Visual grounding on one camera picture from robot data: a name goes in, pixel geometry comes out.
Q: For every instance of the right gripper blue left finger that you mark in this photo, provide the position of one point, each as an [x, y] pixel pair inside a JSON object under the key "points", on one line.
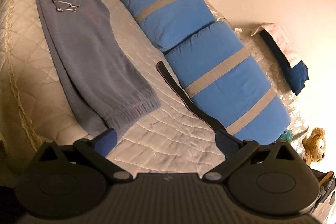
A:
{"points": [[92, 153]]}

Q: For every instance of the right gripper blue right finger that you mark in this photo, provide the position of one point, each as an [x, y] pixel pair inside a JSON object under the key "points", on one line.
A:
{"points": [[236, 153]]}

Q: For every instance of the grey-blue fleece sweatpants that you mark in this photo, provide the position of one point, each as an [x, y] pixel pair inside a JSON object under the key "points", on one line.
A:
{"points": [[103, 88]]}

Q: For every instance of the teal knitted item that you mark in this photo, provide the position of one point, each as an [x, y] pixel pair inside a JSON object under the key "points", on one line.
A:
{"points": [[287, 135]]}

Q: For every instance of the blue grey-striped pillow right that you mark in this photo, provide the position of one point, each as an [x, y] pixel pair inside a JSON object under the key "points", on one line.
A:
{"points": [[223, 79]]}

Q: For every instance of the grey quilted bedspread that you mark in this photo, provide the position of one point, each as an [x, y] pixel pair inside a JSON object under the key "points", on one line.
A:
{"points": [[34, 107]]}

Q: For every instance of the brown teddy bear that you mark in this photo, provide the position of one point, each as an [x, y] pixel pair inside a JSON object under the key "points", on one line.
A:
{"points": [[315, 146]]}

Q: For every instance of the navy folded cloth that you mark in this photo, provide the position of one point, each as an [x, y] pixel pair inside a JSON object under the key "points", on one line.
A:
{"points": [[295, 76]]}

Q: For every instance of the pink white folded cloth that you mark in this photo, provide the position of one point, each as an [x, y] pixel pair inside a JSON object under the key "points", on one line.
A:
{"points": [[282, 42]]}

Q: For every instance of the black bag with tan strap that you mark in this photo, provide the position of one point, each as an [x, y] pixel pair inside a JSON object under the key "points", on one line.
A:
{"points": [[326, 196]]}

